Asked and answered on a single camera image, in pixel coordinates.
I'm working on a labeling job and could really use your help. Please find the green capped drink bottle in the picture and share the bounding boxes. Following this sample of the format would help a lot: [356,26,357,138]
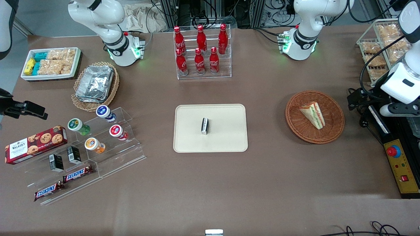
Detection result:
[67,118,91,136]

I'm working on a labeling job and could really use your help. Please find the Snickers chocolate bar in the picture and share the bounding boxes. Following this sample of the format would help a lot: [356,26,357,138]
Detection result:
[62,165,94,183]
[33,181,65,202]

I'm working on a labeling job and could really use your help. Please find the brown round wicker basket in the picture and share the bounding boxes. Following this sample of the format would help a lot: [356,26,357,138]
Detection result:
[285,90,345,145]

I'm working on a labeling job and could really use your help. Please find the white wire rack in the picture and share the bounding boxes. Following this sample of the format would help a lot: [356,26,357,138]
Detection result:
[356,18,420,88]

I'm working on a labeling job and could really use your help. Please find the yellow snack packet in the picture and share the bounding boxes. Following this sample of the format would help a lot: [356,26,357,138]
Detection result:
[24,58,36,76]

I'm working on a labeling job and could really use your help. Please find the clear cracker bag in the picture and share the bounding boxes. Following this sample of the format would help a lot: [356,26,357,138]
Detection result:
[364,54,388,68]
[361,41,383,55]
[383,36,410,50]
[369,68,390,81]
[389,49,408,63]
[376,24,399,38]

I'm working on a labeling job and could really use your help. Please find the stack of foil trays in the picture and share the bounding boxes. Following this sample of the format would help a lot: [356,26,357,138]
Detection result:
[75,65,115,104]

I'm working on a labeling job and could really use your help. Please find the black equipment rack with cables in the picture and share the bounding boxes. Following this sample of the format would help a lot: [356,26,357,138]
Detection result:
[149,0,297,30]

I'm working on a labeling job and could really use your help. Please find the black floor cables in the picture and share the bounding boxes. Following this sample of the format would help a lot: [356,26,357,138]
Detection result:
[320,221,420,236]

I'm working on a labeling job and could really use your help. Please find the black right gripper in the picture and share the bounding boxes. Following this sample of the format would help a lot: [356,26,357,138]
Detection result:
[0,88,49,120]

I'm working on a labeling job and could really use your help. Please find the triangular sandwich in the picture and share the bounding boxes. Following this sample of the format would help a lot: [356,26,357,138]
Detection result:
[299,102,326,130]

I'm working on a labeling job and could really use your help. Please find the orange capped drink bottle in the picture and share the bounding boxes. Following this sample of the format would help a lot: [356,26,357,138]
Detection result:
[84,137,106,155]

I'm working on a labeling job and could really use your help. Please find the red Walkers cookie box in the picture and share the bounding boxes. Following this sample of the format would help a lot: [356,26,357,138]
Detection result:
[5,125,68,165]

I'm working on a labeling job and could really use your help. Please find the red cola bottle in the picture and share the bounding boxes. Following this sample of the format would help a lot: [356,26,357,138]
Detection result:
[209,47,220,74]
[173,26,186,54]
[176,49,189,76]
[194,48,206,75]
[197,25,207,51]
[218,24,228,55]

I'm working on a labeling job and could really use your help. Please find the yellow control panel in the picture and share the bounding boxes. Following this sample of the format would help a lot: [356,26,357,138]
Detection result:
[384,139,420,194]

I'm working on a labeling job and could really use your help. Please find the white rectangular snack tray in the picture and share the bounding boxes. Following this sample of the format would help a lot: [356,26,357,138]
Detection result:
[20,47,82,82]

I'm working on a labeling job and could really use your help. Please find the black sealing machine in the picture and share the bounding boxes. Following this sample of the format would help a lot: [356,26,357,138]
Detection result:
[367,98,420,199]

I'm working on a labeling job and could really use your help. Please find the black power cable with plug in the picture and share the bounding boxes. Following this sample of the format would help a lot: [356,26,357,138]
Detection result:
[358,107,385,145]

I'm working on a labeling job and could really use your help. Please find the beige cloth bag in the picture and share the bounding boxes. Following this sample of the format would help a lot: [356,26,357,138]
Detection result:
[122,3,168,33]

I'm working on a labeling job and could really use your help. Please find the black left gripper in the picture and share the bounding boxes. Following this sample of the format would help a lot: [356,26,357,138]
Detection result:
[347,88,390,110]

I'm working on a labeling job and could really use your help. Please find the blue capped drink bottle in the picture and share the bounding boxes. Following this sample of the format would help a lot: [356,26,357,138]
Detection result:
[96,105,116,123]

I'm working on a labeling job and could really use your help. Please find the clear acrylic bottle rack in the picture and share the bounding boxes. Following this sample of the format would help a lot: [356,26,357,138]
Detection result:
[173,24,232,80]

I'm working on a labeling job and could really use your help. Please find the clear rice cracker packet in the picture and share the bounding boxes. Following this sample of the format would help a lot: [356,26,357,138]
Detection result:
[38,59,63,75]
[46,49,76,61]
[61,58,74,75]

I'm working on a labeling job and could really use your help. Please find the red capped drink bottle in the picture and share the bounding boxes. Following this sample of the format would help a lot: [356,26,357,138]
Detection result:
[109,124,129,141]

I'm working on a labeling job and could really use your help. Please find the clear acrylic step display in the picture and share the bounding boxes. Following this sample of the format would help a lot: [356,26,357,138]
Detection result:
[13,107,147,206]

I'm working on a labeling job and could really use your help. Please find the red emergency stop button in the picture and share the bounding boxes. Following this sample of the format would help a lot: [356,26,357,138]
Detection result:
[386,145,402,158]

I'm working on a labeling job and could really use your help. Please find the small black box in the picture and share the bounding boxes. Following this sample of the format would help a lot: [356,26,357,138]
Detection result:
[49,154,64,173]
[67,146,82,165]

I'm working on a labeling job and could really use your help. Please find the light oval wicker basket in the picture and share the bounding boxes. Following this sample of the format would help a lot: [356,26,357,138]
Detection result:
[71,61,120,112]

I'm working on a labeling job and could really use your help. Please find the beige rectangular tray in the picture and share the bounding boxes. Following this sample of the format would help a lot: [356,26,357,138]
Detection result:
[173,104,249,153]

